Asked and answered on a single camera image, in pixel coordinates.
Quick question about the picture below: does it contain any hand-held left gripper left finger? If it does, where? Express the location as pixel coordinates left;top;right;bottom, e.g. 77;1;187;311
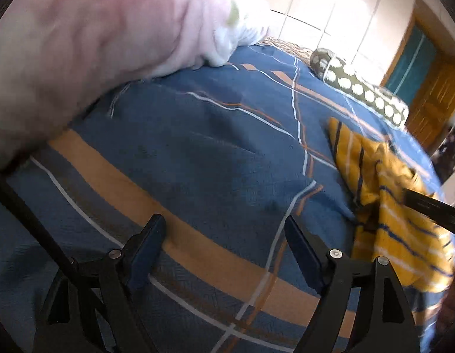
35;214;167;353

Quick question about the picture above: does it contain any pink white quilt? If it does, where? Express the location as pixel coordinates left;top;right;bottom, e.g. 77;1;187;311
0;0;272;171

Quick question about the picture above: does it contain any wooden door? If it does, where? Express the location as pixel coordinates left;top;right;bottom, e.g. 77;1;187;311
381;5;455;155

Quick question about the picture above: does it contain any woven straw mat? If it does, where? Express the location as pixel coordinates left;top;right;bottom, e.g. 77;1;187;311
257;37;316;67

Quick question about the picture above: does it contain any blue plaid bed sheet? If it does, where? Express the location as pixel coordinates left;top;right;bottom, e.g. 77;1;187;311
0;42;446;353

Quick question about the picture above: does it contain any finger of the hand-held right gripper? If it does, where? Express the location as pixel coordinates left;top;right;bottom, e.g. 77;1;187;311
401;188;455;239

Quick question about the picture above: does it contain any white wardrobe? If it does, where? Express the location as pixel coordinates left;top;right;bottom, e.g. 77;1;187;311
227;0;415;81

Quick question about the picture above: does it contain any green polka dot pillow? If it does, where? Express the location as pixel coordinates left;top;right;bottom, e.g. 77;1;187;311
310;48;409;129

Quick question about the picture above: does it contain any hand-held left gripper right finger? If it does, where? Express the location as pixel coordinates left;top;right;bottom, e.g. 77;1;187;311
284;215;421;353

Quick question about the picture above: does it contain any yellow striped shirt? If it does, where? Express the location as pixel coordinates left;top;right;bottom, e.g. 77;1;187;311
327;117;455;294

